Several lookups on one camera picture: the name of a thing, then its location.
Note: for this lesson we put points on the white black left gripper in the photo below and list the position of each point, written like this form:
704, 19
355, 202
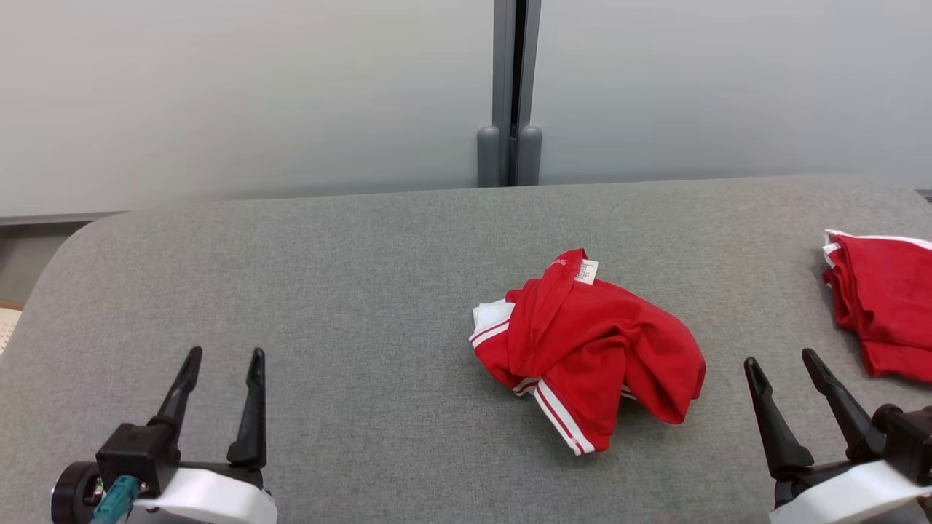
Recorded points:
218, 498

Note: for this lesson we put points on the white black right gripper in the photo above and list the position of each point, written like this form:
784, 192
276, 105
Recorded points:
852, 498

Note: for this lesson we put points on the red shirt with white trim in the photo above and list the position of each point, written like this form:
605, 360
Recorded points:
888, 306
597, 342

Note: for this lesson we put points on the cream perforated panel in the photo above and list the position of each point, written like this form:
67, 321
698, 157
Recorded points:
9, 327

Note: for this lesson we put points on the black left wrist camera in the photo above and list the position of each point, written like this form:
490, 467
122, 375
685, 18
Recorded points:
138, 455

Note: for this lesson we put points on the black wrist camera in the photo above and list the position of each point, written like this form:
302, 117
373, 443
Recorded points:
910, 440
138, 455

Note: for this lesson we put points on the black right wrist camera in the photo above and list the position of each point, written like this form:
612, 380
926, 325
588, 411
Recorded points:
910, 440

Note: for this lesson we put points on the grey partition base rail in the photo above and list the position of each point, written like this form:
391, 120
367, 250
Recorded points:
58, 217

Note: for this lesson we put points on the grey partition post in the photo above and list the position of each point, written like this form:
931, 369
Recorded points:
502, 73

